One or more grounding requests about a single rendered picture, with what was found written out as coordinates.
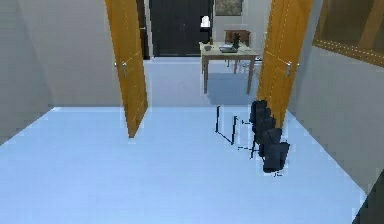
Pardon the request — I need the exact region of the pale wooden table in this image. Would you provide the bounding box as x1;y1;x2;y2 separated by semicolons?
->
199;41;261;96

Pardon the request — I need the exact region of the grey laptop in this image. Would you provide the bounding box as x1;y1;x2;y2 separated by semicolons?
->
218;44;239;55

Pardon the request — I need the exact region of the orange room door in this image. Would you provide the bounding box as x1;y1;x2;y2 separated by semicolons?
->
104;0;150;139
256;0;315;130

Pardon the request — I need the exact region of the black double door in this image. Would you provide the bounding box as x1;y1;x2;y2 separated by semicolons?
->
148;0;215;57

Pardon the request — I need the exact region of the brown wooden chair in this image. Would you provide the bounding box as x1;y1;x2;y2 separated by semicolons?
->
223;29;253;75

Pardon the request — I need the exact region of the dark brown room door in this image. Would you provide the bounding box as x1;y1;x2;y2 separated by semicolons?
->
135;0;151;61

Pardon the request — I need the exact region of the dark grey furniture corner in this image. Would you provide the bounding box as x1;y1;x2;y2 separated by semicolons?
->
351;169;384;224

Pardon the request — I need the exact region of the grey framed wall picture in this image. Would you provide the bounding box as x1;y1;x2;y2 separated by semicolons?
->
214;0;245;17

